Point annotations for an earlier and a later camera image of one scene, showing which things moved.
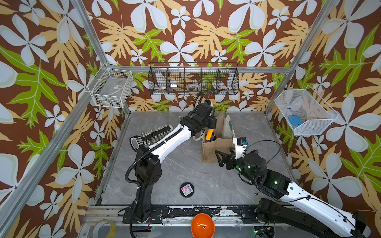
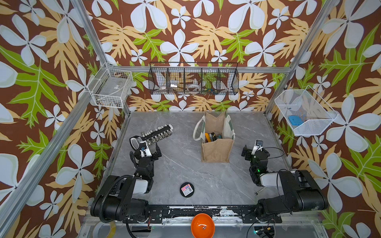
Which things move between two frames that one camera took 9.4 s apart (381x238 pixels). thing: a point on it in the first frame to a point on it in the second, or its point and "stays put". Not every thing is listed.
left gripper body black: x=209 y=123 to x=154 y=156
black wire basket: x=193 y=78 stays put
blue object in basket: x=295 y=120 stays put
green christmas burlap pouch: x=222 y=138 stays put
